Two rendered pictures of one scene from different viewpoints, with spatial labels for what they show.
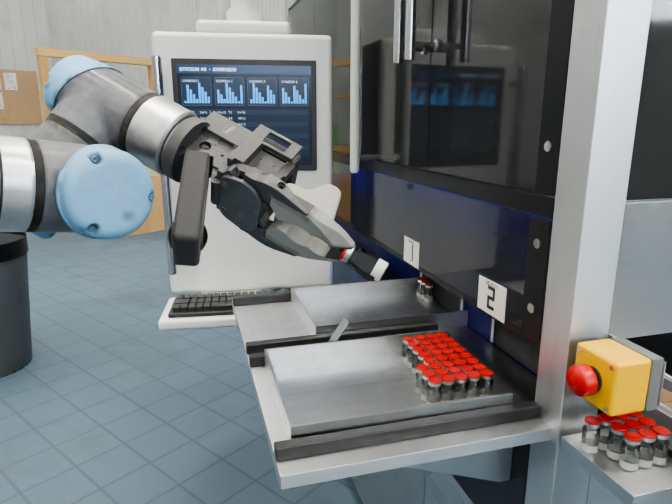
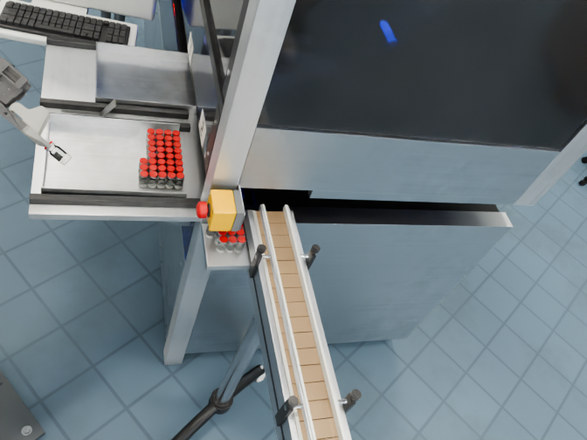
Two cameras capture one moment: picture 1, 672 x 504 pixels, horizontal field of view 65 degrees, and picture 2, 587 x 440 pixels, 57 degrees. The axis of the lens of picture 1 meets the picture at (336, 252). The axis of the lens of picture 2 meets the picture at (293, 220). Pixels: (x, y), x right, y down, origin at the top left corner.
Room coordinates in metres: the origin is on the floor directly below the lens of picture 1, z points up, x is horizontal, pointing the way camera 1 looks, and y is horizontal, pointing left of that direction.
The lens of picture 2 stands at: (-0.21, -0.30, 1.96)
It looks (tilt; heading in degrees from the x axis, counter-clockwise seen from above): 47 degrees down; 345
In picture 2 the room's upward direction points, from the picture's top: 25 degrees clockwise
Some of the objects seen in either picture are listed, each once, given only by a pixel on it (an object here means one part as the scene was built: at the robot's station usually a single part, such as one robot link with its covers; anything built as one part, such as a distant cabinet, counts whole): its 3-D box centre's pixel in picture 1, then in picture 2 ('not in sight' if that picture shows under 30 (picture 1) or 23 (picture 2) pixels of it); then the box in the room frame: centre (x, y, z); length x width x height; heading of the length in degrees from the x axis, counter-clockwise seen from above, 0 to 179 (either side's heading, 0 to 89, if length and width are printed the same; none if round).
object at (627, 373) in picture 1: (614, 375); (224, 210); (0.63, -0.36, 0.99); 0.08 x 0.07 x 0.07; 106
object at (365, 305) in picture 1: (373, 305); (155, 79); (1.16, -0.09, 0.90); 0.34 x 0.26 x 0.04; 106
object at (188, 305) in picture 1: (244, 301); (66, 24); (1.42, 0.26, 0.82); 0.40 x 0.14 x 0.02; 99
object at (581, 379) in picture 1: (585, 379); (204, 209); (0.62, -0.32, 0.99); 0.04 x 0.04 x 0.04; 16
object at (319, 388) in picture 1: (377, 379); (116, 157); (0.81, -0.07, 0.90); 0.34 x 0.26 x 0.04; 105
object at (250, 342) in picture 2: not in sight; (242, 359); (0.53, -0.54, 0.46); 0.09 x 0.09 x 0.77; 16
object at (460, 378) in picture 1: (438, 367); (160, 158); (0.83, -0.18, 0.90); 0.18 x 0.02 x 0.05; 15
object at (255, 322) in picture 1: (369, 349); (132, 121); (0.98, -0.07, 0.87); 0.70 x 0.48 x 0.02; 16
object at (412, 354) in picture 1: (426, 368); (151, 157); (0.83, -0.15, 0.90); 0.18 x 0.02 x 0.05; 15
